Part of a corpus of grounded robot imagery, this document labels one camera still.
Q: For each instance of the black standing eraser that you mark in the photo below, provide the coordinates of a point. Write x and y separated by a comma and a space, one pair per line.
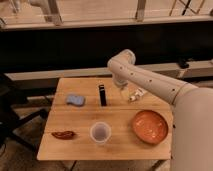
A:
102, 95

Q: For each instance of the wooden table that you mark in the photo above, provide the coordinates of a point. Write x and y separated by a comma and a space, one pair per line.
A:
122, 145

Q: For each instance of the clear plastic cup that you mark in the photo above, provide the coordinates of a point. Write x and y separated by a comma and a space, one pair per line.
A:
100, 132

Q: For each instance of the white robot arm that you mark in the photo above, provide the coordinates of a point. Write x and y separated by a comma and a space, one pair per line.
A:
192, 135

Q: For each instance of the orange bowl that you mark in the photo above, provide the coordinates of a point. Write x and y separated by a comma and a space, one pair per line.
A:
150, 127

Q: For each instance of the blue sponge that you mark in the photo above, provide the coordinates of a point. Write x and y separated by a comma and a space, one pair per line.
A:
76, 100

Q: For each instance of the black chair base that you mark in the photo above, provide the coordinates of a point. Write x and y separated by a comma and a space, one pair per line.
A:
10, 95

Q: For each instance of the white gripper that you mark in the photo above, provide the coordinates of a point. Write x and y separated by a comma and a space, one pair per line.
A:
132, 96

